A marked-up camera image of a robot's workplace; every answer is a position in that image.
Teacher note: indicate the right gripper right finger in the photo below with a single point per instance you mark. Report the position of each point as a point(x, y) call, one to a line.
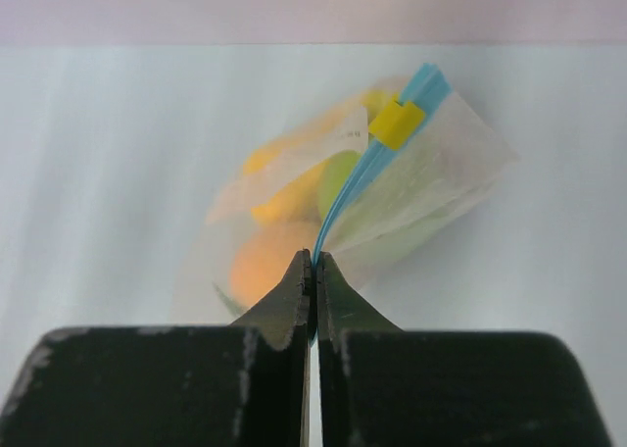
point(381, 385)

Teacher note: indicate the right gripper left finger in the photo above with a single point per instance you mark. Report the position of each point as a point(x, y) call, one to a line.
point(241, 384)

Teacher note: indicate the clear zip top bag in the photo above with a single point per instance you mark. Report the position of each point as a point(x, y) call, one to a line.
point(430, 159)

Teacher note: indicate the orange fake fruit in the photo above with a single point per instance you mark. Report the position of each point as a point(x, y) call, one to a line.
point(260, 264)

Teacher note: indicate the green fake apple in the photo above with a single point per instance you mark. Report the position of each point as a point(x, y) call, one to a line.
point(337, 170)

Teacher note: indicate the yellow fake banana bunch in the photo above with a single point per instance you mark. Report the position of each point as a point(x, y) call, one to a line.
point(282, 176)

